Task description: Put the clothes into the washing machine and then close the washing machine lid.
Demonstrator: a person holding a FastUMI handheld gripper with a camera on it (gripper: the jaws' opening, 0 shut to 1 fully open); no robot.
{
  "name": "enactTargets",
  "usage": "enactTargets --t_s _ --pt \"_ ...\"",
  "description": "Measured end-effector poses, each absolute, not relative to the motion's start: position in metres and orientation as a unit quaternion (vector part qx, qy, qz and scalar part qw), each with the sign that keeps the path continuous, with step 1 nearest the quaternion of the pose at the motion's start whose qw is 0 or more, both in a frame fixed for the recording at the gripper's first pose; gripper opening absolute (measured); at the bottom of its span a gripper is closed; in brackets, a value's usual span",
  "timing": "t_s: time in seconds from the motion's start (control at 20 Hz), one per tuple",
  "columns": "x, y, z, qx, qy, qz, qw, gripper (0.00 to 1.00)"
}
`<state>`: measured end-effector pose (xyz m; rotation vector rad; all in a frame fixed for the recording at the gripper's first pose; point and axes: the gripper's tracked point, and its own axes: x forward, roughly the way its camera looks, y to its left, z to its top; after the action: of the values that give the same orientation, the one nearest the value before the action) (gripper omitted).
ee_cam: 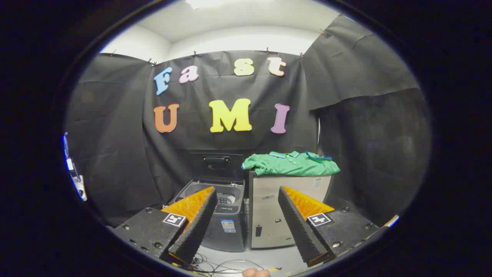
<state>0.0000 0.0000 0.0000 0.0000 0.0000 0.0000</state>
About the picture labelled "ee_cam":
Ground grey washing machine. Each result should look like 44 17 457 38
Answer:
173 179 247 252

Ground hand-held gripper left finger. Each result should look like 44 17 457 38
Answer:
111 186 218 267

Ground black floor cables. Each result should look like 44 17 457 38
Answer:
190 252 266 275

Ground black backdrop cloth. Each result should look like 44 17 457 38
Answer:
65 15 432 228

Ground green polo shirt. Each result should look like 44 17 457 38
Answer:
241 151 341 177

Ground white and blue equipment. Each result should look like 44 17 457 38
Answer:
63 132 88 202

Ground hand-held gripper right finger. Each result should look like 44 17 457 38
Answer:
278 185 380 267

